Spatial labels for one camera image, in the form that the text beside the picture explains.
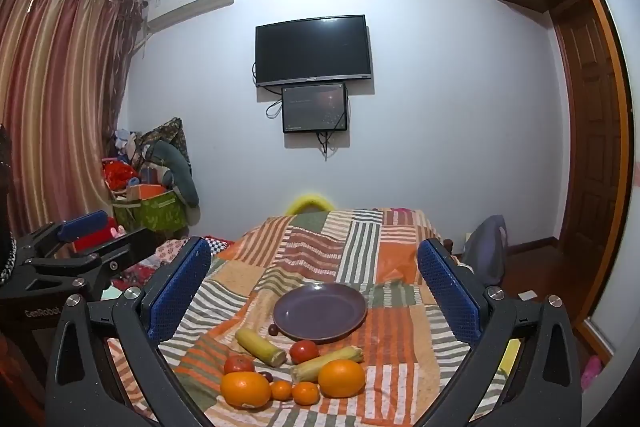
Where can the small black wall monitor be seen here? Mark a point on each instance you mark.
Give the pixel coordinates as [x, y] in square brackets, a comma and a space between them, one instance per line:
[318, 107]

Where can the black wall television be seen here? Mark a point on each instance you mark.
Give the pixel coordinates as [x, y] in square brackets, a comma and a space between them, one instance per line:
[313, 50]

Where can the green storage box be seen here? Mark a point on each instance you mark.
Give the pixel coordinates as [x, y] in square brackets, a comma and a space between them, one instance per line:
[162, 213]

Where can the red box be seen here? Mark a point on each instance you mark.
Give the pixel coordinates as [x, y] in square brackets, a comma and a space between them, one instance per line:
[96, 238]

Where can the striped pink curtain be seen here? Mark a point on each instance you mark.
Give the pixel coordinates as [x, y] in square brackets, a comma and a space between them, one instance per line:
[64, 68]

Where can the dark red jujube lower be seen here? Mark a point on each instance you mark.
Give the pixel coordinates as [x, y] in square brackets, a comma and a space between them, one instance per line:
[267, 376]

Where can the large orange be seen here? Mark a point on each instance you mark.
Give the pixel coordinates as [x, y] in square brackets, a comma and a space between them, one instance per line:
[341, 379]
[245, 390]

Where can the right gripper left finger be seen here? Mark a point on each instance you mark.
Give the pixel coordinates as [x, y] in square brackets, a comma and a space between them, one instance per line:
[83, 387]

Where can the yellow sugarcane piece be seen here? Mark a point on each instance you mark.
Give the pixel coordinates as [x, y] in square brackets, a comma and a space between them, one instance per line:
[260, 348]
[310, 370]

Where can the pink toy figure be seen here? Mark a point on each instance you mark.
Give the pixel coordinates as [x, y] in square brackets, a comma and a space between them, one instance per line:
[118, 232]

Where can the brown wooden door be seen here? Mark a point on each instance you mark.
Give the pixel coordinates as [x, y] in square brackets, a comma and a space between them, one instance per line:
[594, 147]

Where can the dark red jujube upper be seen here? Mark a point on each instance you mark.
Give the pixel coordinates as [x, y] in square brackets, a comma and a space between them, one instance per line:
[273, 329]

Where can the grey plush toy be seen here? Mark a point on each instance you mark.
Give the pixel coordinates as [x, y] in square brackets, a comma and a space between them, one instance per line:
[164, 154]

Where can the dark red jujube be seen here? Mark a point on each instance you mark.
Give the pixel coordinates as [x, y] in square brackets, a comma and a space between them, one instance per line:
[273, 329]
[267, 376]

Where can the small tangerine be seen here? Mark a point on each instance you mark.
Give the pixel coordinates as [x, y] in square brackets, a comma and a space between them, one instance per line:
[305, 393]
[281, 391]

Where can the yellow round cushion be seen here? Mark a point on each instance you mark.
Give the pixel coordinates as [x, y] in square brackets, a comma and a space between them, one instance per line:
[309, 203]

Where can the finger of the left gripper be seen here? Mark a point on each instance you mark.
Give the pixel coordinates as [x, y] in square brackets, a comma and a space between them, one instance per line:
[82, 224]
[106, 261]

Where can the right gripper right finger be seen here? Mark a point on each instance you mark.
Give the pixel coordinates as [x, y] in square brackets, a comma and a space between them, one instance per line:
[543, 386]

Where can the purple round plate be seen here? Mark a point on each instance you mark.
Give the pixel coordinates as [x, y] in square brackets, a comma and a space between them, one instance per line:
[319, 312]

